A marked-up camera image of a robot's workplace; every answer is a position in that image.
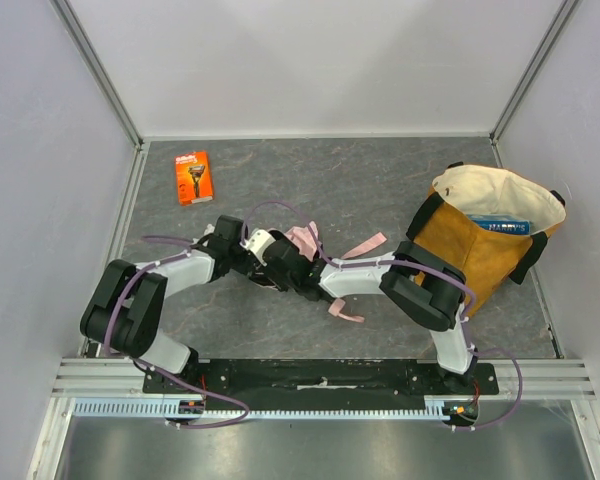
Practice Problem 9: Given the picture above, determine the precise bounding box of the pink folding umbrella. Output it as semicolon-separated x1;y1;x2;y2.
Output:
284;221;387;323

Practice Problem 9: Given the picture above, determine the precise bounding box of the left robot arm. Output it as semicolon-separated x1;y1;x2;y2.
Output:
80;215;249;374

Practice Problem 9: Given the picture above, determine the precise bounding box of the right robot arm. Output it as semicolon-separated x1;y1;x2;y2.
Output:
253;230;474;376

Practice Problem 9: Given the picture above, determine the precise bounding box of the orange Gillette razor box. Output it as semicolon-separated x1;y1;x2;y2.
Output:
174;151;214;206

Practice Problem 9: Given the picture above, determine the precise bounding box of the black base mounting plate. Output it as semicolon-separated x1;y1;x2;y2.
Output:
142;357;501;407

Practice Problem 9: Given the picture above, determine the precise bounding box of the orange canvas tote bag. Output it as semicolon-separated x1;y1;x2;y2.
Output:
406;163;567;316

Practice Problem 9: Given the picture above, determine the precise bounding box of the blue Harry's razor box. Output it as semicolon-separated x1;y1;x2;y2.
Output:
468;214;531;235

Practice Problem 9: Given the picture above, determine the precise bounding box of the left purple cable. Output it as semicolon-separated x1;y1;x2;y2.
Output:
102;234;251;432

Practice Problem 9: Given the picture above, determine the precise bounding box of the purple cable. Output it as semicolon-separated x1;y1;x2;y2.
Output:
241;200;525;432
102;234;251;432

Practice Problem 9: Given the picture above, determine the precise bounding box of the white slotted cable duct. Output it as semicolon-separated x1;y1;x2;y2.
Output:
73;397;455;421

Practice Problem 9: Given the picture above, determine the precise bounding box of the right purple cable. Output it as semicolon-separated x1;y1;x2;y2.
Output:
241;200;525;432

